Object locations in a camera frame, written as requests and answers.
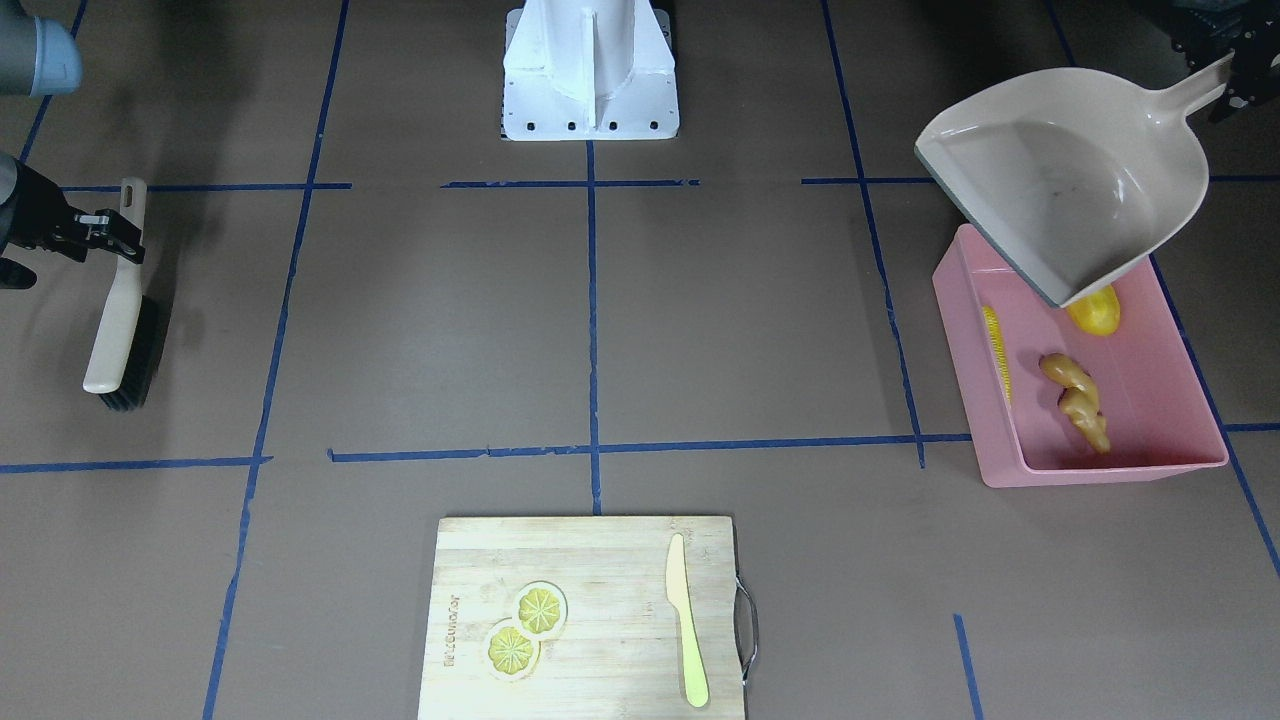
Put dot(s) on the beige dustpan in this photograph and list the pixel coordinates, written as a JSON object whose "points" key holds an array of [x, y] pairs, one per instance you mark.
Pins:
{"points": [[1074, 175]]}

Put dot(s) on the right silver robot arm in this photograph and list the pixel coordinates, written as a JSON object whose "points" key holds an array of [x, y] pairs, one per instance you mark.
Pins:
{"points": [[40, 58]]}

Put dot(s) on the wooden cutting board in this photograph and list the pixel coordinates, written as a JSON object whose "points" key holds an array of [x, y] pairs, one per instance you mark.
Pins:
{"points": [[567, 618]]}

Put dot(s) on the orange toy ginger root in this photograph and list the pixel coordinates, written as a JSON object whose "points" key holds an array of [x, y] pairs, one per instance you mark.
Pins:
{"points": [[1079, 400]]}

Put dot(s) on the yellow toy corn cob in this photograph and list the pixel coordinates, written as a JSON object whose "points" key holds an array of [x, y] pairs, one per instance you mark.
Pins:
{"points": [[996, 341]]}

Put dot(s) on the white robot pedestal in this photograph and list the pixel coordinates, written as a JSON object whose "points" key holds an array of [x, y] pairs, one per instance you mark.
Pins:
{"points": [[590, 71]]}

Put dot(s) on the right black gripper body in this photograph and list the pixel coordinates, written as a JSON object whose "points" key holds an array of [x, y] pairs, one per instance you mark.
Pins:
{"points": [[38, 214]]}

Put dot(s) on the beige hand brush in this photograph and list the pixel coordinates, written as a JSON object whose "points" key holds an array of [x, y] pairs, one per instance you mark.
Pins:
{"points": [[117, 371]]}

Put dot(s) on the pink plastic bin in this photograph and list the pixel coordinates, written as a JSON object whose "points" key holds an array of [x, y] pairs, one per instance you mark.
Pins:
{"points": [[1049, 404]]}

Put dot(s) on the yellow plastic knife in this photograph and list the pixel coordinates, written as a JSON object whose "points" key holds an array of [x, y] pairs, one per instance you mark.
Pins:
{"points": [[692, 670]]}

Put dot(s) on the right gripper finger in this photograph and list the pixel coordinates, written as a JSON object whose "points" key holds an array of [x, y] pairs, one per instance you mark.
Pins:
{"points": [[95, 224], [129, 250]]}

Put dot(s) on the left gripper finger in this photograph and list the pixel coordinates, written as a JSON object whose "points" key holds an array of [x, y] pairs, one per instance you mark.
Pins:
{"points": [[1250, 83]]}

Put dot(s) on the yellow toy pepper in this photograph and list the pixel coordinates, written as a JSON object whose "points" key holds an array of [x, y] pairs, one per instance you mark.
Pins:
{"points": [[1099, 313]]}

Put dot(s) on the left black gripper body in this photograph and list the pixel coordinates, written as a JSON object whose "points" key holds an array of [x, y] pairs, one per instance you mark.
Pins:
{"points": [[1249, 72]]}

